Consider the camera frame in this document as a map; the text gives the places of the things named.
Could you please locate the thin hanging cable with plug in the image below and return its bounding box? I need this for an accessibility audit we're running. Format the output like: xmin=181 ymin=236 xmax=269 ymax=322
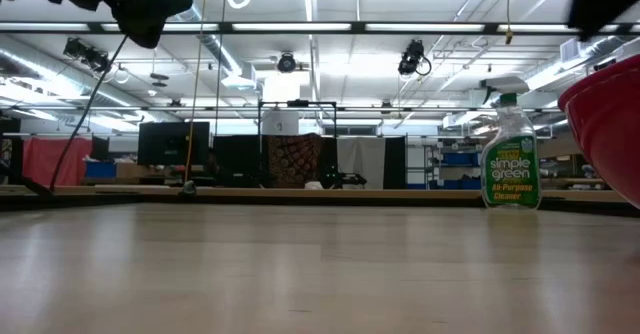
xmin=502 ymin=0 xmax=516 ymax=46

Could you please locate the black horizontal frame bar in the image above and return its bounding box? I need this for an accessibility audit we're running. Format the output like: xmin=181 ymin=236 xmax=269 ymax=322
xmin=0 ymin=20 xmax=640 ymax=37

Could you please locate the green all-purpose cleaner spray bottle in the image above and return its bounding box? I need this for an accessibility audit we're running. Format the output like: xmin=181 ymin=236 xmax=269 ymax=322
xmin=479 ymin=76 xmax=543 ymax=211

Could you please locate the wooden edge board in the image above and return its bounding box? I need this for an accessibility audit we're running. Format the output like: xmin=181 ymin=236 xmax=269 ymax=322
xmin=0 ymin=184 xmax=640 ymax=206

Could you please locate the white box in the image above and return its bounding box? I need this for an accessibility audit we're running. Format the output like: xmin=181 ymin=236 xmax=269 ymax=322
xmin=261 ymin=109 xmax=300 ymax=137

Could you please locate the black computer monitor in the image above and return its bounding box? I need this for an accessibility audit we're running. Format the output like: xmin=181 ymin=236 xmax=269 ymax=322
xmin=137 ymin=121 xmax=211 ymax=167

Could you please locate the black hanging camera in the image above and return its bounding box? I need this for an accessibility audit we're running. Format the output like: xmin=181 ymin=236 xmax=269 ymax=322
xmin=397 ymin=38 xmax=433 ymax=78

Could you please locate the black metal frame stand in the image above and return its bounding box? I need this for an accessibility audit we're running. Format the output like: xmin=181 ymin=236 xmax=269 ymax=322
xmin=256 ymin=99 xmax=339 ymax=191

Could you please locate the dark patterned tapestry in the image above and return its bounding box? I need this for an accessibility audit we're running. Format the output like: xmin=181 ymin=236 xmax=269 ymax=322
xmin=266 ymin=133 xmax=325 ymax=190

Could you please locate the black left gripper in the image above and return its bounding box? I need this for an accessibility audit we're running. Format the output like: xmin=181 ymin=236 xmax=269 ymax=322
xmin=110 ymin=0 xmax=194 ymax=50

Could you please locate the blue storage bin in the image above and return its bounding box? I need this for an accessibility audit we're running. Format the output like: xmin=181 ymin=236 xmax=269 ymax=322
xmin=441 ymin=151 xmax=482 ymax=167
xmin=84 ymin=160 xmax=118 ymax=179

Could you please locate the black hanging curtain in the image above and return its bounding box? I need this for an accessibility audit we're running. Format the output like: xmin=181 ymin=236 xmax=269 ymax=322
xmin=384 ymin=135 xmax=408 ymax=191

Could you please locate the yellow hanging cable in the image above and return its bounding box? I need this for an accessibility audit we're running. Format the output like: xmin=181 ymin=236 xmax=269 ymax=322
xmin=182 ymin=0 xmax=210 ymax=186

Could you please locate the red cloth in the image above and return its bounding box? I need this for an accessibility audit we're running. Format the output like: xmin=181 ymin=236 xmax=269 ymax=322
xmin=22 ymin=136 xmax=94 ymax=187

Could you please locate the black cable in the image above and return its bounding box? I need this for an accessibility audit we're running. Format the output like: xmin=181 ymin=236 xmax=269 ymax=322
xmin=47 ymin=33 xmax=130 ymax=193

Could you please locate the red plastic bowl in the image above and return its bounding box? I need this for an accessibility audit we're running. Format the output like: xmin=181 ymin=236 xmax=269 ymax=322
xmin=557 ymin=53 xmax=640 ymax=210

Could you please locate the white hanging cloth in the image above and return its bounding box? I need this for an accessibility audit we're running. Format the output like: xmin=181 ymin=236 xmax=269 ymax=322
xmin=336 ymin=137 xmax=387 ymax=191

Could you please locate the black partition screen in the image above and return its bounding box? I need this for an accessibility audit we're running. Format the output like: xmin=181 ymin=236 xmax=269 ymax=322
xmin=212 ymin=134 xmax=269 ymax=188

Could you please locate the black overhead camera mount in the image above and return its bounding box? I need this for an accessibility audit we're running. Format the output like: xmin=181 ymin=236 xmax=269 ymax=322
xmin=62 ymin=36 xmax=113 ymax=74

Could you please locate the round black ceiling camera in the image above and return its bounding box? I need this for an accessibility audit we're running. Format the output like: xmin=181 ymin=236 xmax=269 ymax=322
xmin=276 ymin=51 xmax=298 ymax=74

